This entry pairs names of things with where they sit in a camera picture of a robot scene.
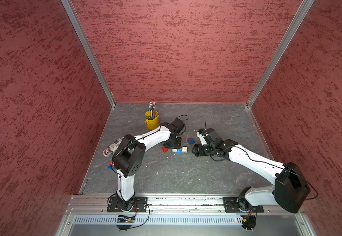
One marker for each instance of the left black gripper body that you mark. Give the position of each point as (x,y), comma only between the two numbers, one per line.
(176,143)

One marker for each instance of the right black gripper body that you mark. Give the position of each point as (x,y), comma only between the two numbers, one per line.
(206,150)

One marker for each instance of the red lego brick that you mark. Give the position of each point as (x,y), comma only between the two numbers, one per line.
(165,149)

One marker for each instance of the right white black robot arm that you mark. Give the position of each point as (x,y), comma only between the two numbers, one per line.
(288,187)

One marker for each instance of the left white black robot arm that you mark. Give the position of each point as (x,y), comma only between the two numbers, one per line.
(130,153)

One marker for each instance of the yellow pencil cup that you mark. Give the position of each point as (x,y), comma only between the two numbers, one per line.
(152,122)

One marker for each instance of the coloured pencils bundle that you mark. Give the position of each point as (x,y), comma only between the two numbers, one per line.
(152,109)

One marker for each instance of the flag patterned pouch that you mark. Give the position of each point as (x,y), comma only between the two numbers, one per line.
(109,151)

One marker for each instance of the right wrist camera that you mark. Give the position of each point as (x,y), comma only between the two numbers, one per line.
(209,136)

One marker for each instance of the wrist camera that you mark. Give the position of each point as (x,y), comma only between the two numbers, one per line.
(179,126)
(209,136)

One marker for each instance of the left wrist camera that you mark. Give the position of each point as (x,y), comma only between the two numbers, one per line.
(179,126)

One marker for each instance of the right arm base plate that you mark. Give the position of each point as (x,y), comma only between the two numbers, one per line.
(233,204)

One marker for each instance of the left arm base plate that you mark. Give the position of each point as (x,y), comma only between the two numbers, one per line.
(134,204)

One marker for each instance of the aluminium front rail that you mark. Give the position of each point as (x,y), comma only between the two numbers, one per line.
(164,204)

